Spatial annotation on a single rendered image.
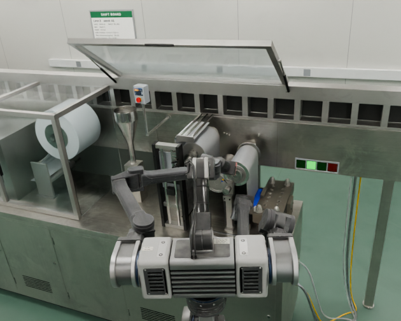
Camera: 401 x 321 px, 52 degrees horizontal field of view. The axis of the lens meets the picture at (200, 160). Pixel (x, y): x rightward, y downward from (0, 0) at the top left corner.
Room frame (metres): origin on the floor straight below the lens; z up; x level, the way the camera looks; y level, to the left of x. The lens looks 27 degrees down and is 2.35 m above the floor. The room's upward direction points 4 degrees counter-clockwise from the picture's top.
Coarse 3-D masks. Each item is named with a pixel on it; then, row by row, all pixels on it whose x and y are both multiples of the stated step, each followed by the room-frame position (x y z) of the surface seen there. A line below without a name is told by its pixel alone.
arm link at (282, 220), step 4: (276, 212) 1.20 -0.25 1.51; (280, 212) 1.20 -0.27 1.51; (276, 216) 1.17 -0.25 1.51; (280, 216) 1.18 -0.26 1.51; (284, 216) 1.19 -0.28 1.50; (288, 216) 1.19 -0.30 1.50; (276, 220) 1.17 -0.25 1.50; (280, 220) 1.17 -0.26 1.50; (284, 220) 1.17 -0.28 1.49; (288, 220) 1.17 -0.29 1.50; (276, 224) 1.16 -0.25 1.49; (280, 224) 1.16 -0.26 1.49; (284, 224) 1.16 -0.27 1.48; (288, 224) 1.16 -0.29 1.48; (272, 228) 1.16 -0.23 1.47; (284, 228) 1.15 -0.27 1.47; (288, 228) 1.16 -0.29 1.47
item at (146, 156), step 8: (120, 152) 2.65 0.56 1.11; (128, 152) 2.63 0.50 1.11; (136, 152) 2.60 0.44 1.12; (144, 152) 2.57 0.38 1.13; (152, 152) 2.55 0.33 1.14; (120, 160) 2.66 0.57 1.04; (128, 160) 2.63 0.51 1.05; (144, 160) 2.58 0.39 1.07; (152, 160) 2.55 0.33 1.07; (144, 168) 2.58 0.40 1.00; (152, 168) 2.55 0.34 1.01
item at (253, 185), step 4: (256, 168) 2.12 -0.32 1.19; (256, 172) 2.11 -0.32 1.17; (252, 176) 2.04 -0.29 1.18; (256, 176) 2.11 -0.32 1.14; (252, 180) 2.04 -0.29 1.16; (256, 180) 2.11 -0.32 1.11; (248, 184) 1.96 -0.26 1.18; (252, 184) 2.03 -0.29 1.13; (256, 184) 2.11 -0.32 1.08; (248, 188) 1.96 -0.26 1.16; (252, 188) 2.03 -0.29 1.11; (256, 188) 2.11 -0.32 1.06; (248, 192) 1.96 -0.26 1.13; (252, 192) 2.03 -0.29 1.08; (256, 192) 2.11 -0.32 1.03
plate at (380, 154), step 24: (168, 120) 2.49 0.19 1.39; (192, 120) 2.42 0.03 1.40; (216, 120) 2.35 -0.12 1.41; (240, 120) 2.30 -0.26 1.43; (264, 120) 2.24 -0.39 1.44; (120, 144) 2.64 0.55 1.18; (144, 144) 2.56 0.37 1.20; (240, 144) 2.30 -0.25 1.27; (264, 144) 2.24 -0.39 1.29; (288, 144) 2.18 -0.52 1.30; (312, 144) 2.13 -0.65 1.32; (336, 144) 2.07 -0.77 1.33; (360, 144) 2.02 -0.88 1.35; (384, 144) 1.98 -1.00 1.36; (288, 168) 2.18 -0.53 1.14; (360, 168) 2.02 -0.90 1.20; (384, 168) 1.97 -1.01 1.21
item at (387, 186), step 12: (384, 180) 2.11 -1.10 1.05; (384, 192) 2.10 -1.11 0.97; (384, 204) 2.10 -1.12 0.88; (384, 216) 2.10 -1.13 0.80; (384, 228) 2.09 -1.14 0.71; (372, 252) 2.11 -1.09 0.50; (372, 264) 2.10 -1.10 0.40; (372, 276) 2.10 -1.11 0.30; (372, 288) 2.10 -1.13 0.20; (372, 300) 2.09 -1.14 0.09
